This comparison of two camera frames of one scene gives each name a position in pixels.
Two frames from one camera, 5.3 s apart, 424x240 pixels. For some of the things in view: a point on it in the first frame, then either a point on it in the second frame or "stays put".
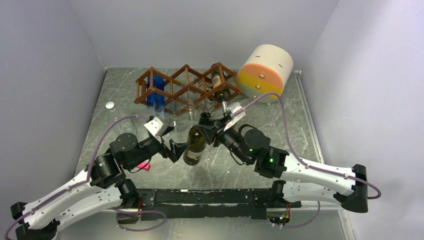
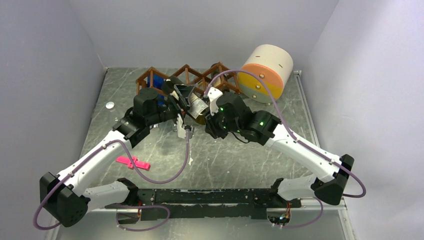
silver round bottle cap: (110, 105) stays put
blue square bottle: (155, 94) stays put
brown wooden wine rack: (187, 89) stays put
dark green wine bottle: (196, 143) to (198, 107)
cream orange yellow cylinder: (267, 68) stays put
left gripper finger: (176, 149) to (184, 91)
